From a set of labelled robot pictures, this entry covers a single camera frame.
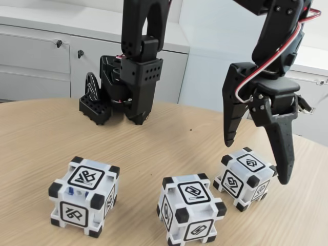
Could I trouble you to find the white cube with diamond glyph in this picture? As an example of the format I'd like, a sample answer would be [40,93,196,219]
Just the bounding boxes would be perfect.
[213,146,279,213]

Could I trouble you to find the white cube with lightning glyph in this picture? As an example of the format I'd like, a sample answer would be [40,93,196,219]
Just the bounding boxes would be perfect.
[156,173,228,246]

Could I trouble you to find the small white drawer cabinet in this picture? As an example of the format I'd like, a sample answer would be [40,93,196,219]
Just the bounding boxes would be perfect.
[263,46,328,147]

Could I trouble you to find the black round clamp knob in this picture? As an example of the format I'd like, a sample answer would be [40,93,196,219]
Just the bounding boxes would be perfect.
[86,71,99,103]

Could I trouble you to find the white cube with angular glyph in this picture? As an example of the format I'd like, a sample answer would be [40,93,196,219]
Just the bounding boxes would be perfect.
[48,156,121,231]

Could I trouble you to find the long white cabinet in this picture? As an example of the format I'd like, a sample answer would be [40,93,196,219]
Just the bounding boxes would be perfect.
[0,12,190,105]

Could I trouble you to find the red white servo cable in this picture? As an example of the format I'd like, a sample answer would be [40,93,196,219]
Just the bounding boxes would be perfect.
[235,7,322,103]

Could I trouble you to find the gripper camera module with mount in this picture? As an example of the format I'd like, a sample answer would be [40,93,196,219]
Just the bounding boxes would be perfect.
[296,94,315,114]

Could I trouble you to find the grey metal post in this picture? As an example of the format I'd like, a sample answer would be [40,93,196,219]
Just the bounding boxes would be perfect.
[245,0,315,124]

